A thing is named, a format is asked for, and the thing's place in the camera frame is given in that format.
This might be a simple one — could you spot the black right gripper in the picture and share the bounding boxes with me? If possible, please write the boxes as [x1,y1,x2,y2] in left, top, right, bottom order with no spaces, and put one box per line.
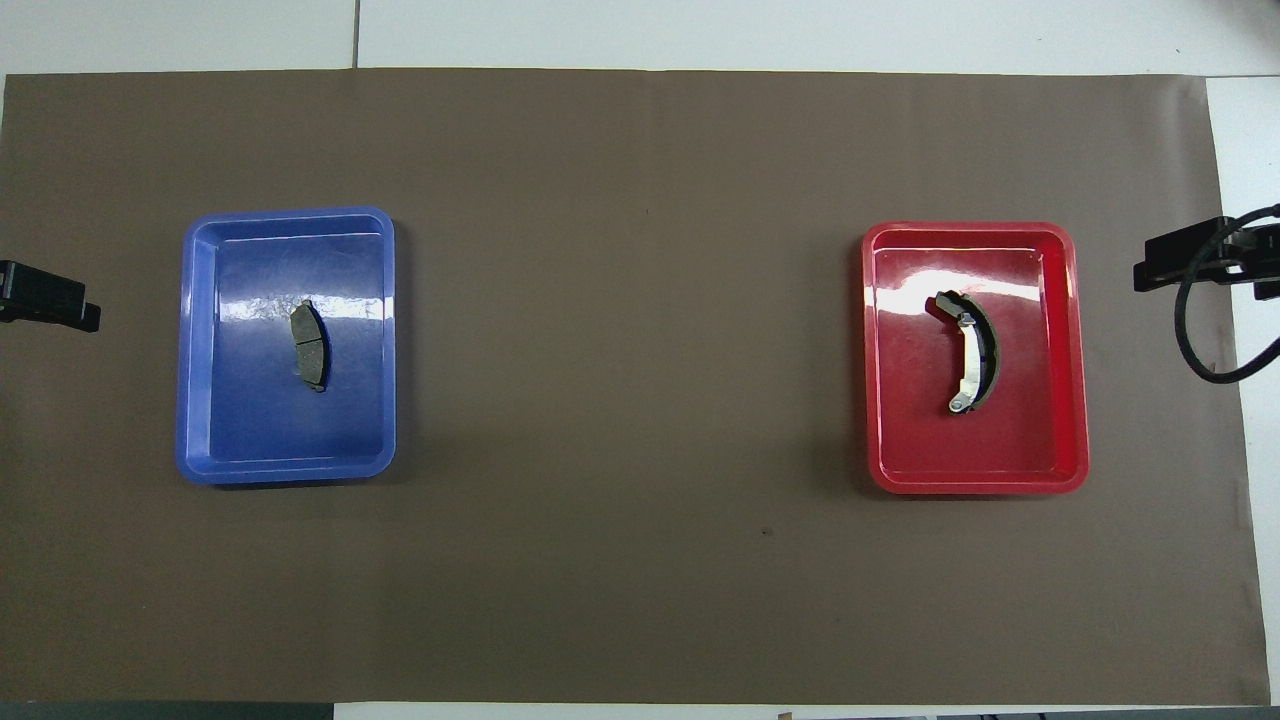
[1132,216,1280,302]

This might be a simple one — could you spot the curved silver brake shoe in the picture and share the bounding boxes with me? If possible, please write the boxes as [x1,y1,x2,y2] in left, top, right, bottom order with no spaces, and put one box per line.
[926,290,1000,415]

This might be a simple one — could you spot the dark brake pad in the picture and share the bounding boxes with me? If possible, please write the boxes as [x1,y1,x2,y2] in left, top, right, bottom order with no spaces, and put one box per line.
[289,298,332,393]

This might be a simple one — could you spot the blue plastic tray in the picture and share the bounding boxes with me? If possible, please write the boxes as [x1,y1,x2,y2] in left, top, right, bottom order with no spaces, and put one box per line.
[176,206,398,487]

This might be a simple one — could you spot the red plastic tray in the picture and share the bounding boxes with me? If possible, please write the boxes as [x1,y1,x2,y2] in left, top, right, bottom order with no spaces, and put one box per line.
[861,221,1091,496]

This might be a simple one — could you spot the brown paper table mat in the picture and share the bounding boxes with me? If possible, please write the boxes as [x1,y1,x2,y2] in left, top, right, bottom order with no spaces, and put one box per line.
[0,67,1273,706]

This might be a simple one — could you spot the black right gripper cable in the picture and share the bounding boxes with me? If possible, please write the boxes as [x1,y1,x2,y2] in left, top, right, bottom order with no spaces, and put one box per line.
[1174,203,1280,385]

